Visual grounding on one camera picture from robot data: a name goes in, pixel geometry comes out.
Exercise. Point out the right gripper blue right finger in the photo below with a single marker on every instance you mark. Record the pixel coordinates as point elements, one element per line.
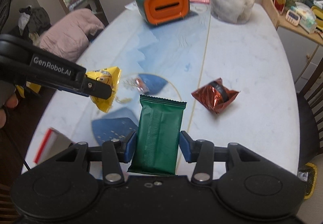
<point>187,146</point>

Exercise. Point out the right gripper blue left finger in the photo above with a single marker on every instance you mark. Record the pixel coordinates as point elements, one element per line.
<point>129,146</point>

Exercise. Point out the green snack bar wrapper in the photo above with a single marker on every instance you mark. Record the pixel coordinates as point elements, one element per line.
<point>157,136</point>

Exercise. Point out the dark red foil snack pack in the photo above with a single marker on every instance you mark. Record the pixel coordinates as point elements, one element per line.
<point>214,96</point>

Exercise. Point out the small orange sausage snack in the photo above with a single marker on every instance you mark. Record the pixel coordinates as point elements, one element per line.
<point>141,86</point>

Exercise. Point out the yellow candy packet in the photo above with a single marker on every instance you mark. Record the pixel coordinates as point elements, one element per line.
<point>105,83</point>

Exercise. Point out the person left hand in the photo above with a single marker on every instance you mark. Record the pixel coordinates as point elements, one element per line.
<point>12,102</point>

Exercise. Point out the pink puffer jacket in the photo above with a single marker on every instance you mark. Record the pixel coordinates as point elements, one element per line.
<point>69,37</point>

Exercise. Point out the red white cardboard box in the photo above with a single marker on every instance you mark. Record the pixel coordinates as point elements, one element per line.
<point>52,143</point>

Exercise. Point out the yellow trash bin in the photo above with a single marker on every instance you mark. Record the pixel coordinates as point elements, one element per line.
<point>308,174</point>

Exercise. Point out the paper leaflet on table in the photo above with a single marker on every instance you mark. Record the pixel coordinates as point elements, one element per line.
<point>131,6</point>

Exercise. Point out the wooden chair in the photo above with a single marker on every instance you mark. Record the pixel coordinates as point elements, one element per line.
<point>310,128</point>

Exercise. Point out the green orange tissue box organizer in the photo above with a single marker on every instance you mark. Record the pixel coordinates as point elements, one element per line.
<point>157,12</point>

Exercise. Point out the wooden side cabinet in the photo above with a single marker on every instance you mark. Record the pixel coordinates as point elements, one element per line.
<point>303,50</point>

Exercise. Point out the white kitchen timer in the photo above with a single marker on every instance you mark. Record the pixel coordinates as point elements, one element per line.
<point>292,17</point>

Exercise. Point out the yellow tissue box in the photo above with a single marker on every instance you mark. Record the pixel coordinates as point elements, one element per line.
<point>319,17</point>

